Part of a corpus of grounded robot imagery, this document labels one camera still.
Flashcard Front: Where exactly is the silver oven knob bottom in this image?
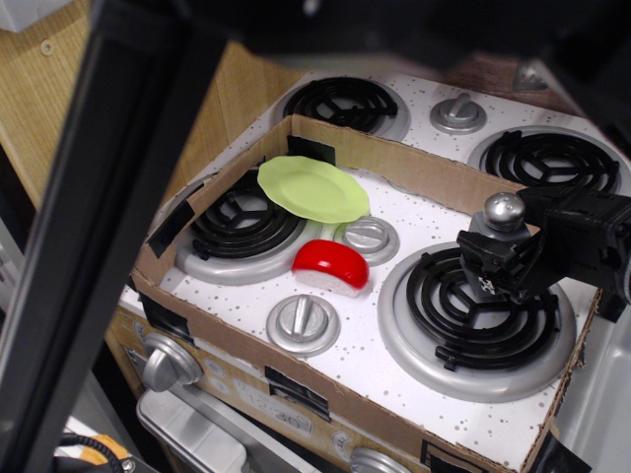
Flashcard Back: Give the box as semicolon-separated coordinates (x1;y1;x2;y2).
350;447;410;473

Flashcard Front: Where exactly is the silver oven door handle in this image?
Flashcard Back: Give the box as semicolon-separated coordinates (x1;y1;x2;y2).
136;386;317;472

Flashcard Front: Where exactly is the oven clock display sticker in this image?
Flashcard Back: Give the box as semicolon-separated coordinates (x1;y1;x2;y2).
234;379;313;438

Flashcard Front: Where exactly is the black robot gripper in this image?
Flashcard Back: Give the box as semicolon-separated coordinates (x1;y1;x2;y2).
456;186;630;304

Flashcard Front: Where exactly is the front right black burner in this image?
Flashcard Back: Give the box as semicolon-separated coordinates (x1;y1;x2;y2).
405;247;559;372

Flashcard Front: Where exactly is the back right black burner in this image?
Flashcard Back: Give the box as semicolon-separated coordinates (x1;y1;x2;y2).
467;126;624;193

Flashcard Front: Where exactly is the black braided cable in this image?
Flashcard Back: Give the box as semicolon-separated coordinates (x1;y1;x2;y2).
56;433;124;473

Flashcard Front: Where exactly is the silver knob front stovetop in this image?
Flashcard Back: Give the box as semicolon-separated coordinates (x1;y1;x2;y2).
266;294;341;358

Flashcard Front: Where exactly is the silver knob stovetop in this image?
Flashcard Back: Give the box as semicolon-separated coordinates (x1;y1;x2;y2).
333;216;400;266
266;294;341;358
430;93;487;135

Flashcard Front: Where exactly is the silver oven front knob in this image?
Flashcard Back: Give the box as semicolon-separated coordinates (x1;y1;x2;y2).
142;332;203;392

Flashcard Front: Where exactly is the front left black burner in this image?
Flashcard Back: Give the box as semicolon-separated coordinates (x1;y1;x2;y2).
191;169;305;260

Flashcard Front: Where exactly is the black burner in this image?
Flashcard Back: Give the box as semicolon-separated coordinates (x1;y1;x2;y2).
280;77;400;134
191;169;305;260
405;247;559;372
467;126;624;193

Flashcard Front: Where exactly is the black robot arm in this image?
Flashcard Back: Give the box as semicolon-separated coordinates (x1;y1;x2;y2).
1;1;630;472

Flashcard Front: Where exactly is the hanging silver spatula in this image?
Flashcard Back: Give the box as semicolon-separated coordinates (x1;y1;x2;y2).
512;62;548;91

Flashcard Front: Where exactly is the silver knob centre stovetop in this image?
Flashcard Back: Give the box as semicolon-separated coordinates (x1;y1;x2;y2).
333;216;400;266

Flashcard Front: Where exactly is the silver oven knob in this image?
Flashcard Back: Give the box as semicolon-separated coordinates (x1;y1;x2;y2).
142;332;203;392
350;447;410;473

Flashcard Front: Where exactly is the brown cardboard box frame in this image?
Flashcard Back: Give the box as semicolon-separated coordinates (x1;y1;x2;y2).
132;116;598;472

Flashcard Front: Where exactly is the silver knob back stovetop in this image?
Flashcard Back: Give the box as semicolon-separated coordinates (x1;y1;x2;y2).
430;93;487;135

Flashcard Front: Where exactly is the grey pepper shaker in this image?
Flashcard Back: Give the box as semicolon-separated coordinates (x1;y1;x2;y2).
459;192;531;303

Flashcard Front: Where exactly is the red white toy sushi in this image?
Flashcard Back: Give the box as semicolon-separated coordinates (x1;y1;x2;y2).
291;239;370;298

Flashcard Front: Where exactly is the light green plastic plate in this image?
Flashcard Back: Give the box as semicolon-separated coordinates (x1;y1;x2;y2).
257;156;370;224

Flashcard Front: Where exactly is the back left black burner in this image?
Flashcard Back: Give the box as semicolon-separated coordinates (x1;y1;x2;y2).
280;77;400;134

